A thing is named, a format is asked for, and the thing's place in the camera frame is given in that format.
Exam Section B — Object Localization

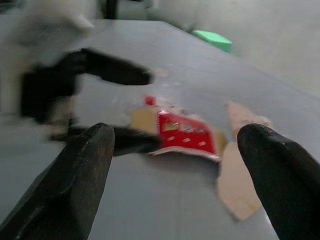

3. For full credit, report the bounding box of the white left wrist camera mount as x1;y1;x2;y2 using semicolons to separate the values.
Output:
14;11;96;50

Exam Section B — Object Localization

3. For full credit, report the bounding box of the green block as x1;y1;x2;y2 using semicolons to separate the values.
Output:
192;29;233;53

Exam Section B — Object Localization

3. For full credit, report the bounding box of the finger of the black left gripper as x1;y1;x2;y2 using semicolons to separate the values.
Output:
51;126;163;157
82;47;154;86

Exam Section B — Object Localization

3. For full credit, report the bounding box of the red snack wrapper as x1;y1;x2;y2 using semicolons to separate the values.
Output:
129;96;228;163

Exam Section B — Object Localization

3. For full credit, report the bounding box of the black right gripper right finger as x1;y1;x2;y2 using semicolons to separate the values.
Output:
236;123;320;240

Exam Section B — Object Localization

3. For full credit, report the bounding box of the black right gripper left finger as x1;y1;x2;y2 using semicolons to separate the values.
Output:
0;122;116;240

